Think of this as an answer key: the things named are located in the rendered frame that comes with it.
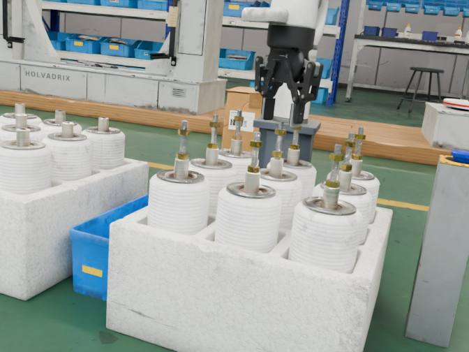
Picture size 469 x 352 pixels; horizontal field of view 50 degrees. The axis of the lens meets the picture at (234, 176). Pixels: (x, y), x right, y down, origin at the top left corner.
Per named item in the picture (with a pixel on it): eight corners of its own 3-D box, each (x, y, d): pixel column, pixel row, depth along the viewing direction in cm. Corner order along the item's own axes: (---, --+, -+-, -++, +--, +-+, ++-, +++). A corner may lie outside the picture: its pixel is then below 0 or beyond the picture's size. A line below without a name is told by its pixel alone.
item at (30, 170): (22, 228, 99) (22, 138, 95) (61, 238, 96) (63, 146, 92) (-18, 242, 91) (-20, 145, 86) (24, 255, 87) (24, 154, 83)
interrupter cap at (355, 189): (353, 200, 76) (354, 195, 76) (310, 188, 81) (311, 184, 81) (374, 192, 82) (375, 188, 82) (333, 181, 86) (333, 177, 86)
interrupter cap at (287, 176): (247, 171, 88) (248, 167, 88) (287, 172, 90) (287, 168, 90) (261, 183, 81) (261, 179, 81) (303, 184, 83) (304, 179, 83)
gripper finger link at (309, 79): (307, 60, 75) (296, 97, 78) (315, 64, 74) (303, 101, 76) (319, 61, 77) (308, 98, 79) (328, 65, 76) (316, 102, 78)
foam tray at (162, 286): (206, 249, 116) (213, 174, 111) (378, 292, 102) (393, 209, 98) (105, 328, 80) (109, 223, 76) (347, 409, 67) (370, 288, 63)
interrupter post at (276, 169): (266, 175, 86) (268, 156, 85) (278, 176, 87) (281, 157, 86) (270, 179, 84) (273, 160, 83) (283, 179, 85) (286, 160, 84)
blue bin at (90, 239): (149, 239, 118) (153, 191, 115) (191, 250, 114) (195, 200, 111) (64, 290, 91) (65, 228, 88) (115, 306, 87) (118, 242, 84)
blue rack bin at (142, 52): (151, 59, 611) (151, 41, 606) (180, 61, 602) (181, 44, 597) (132, 58, 564) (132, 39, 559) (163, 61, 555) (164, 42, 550)
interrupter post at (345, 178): (345, 193, 80) (349, 173, 79) (332, 189, 81) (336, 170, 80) (352, 191, 82) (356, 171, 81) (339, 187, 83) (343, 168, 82)
